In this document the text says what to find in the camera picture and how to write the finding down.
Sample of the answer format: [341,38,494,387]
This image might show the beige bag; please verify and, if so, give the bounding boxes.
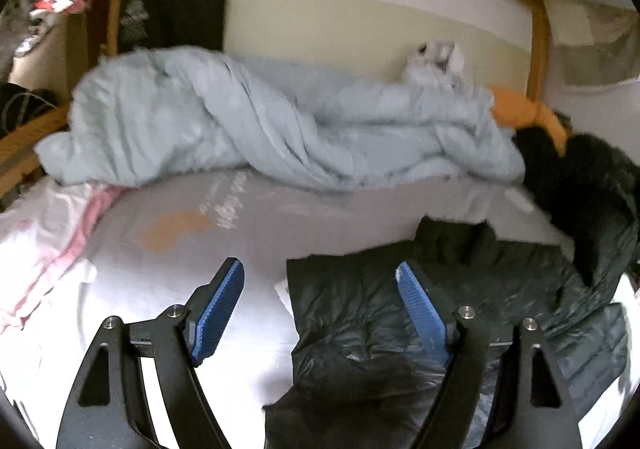
[10,19,71,90]

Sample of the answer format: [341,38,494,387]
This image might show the black down jacket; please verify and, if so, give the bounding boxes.
[262,216,631,449]

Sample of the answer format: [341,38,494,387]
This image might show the dark cloth with white cable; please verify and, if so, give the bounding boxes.
[0,81,56,140]

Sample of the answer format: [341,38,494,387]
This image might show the pink cloth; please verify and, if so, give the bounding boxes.
[0,179,126,330]

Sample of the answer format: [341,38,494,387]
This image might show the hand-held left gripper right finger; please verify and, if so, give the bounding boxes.
[396,262,583,449]

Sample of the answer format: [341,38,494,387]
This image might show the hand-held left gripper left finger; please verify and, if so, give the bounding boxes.
[55,257,245,449]

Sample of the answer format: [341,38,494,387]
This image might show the dark green puffer coat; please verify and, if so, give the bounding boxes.
[512,111,640,287]

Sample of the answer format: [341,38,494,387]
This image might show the white bed sheet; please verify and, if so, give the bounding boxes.
[0,169,640,449]

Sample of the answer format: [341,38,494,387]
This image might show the grey white crumpled garment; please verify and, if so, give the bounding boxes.
[402,40,468,84]

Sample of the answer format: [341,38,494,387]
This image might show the orange pillow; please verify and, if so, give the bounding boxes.
[487,86,573,154]

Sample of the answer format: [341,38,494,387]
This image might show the light blue duvet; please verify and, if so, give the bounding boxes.
[35,46,526,192]

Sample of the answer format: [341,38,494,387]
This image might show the hanging checkered curtain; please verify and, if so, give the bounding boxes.
[550,0,640,87]

